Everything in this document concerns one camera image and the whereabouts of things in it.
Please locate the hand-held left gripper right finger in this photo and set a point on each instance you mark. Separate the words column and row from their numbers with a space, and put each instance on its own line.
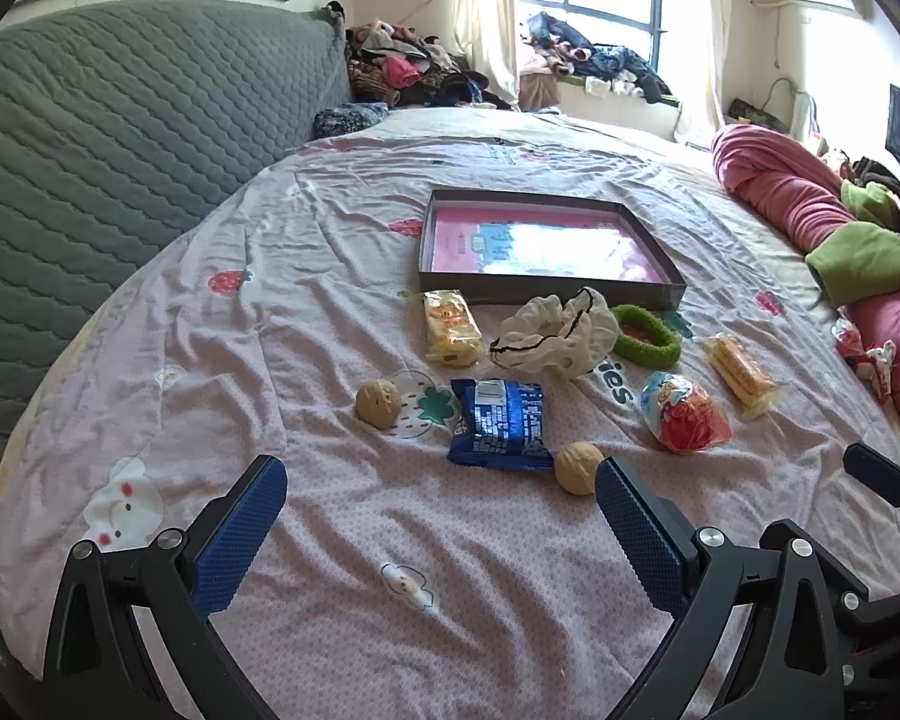
column 637, row 540

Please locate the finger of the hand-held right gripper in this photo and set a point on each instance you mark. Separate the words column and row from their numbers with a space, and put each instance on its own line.
column 889, row 480
column 881, row 611

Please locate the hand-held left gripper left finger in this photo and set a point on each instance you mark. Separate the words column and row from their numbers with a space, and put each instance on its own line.
column 240, row 532

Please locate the walnut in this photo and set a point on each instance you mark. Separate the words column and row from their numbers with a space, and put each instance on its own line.
column 577, row 469
column 379, row 405

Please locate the red and white snack bag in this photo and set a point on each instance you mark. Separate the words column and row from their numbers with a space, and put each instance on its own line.
column 682, row 416

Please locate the blue cookie packet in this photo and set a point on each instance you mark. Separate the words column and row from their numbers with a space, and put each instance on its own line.
column 502, row 424

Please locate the white scrunchie with black trim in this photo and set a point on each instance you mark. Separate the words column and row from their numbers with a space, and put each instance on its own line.
column 592, row 326

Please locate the grey shallow cardboard box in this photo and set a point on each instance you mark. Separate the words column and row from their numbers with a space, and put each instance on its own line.
column 555, row 292

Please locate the red and white snack packet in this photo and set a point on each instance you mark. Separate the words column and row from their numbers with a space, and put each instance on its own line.
column 866, row 356

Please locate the green cloth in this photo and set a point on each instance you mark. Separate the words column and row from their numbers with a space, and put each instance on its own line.
column 862, row 255

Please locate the pink blanket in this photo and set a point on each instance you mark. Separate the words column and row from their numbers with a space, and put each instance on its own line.
column 780, row 187

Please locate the white hanging towel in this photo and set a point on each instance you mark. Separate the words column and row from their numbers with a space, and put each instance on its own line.
column 802, row 112

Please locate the grey quilted headboard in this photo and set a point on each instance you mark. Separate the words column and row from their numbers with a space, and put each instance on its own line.
column 120, row 165

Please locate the dark patterned cloth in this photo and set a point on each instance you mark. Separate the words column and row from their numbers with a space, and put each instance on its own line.
column 349, row 120

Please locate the white curtain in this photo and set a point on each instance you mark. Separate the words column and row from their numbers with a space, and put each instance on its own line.
column 487, row 15
column 709, row 37

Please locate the clothes heap on windowsill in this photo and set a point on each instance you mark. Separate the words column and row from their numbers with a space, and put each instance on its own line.
column 607, row 60

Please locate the pile of clothes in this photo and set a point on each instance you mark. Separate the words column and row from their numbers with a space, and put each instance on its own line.
column 412, row 64

